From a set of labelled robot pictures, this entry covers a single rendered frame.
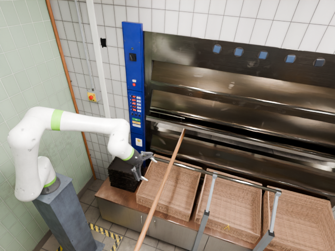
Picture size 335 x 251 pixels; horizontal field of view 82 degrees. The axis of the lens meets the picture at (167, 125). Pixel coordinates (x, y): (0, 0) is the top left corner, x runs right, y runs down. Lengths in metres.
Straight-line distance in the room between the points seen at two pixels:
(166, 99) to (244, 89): 0.66
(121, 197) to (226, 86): 1.49
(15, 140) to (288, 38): 1.60
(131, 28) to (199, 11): 0.51
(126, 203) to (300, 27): 2.01
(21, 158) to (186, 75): 1.20
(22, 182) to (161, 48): 1.24
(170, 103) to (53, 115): 0.98
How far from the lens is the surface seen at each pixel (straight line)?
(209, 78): 1.59
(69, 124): 1.15
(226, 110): 1.70
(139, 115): 1.91
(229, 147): 1.92
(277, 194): 1.75
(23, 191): 1.34
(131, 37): 1.64
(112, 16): 1.73
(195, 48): 1.53
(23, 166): 1.19
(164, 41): 1.58
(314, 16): 1.54
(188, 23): 1.51
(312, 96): 1.71
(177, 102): 1.73
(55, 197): 1.59
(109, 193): 2.23
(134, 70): 1.72
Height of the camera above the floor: 2.39
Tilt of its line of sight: 36 degrees down
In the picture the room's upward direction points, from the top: 4 degrees clockwise
